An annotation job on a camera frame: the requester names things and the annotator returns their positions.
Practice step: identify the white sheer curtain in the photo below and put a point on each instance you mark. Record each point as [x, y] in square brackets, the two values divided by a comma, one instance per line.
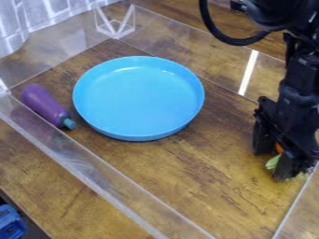
[27, 16]

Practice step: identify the purple toy eggplant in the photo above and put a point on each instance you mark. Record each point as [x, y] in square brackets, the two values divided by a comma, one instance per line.
[39, 100]

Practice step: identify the clear acrylic corner bracket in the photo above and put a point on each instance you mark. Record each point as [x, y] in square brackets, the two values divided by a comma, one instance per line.
[115, 28]

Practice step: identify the clear acrylic back barrier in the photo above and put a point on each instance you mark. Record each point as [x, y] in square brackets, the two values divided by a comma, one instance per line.
[244, 72]

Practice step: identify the orange toy carrot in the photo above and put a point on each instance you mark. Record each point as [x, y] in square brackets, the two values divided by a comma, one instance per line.
[279, 149]

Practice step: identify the clear acrylic barrier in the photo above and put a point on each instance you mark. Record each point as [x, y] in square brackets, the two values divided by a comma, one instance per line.
[244, 72]
[159, 219]

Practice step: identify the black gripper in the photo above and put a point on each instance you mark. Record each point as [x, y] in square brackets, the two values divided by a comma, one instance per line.
[288, 121]

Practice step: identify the clear acrylic front barrier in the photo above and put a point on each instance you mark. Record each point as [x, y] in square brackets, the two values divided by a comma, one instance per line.
[159, 219]

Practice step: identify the blue round plate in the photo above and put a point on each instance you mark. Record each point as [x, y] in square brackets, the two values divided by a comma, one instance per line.
[137, 98]

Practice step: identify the blue object at corner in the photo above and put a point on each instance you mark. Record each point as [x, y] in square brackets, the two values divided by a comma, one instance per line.
[12, 226]

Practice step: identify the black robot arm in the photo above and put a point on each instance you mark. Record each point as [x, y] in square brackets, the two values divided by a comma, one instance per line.
[295, 17]

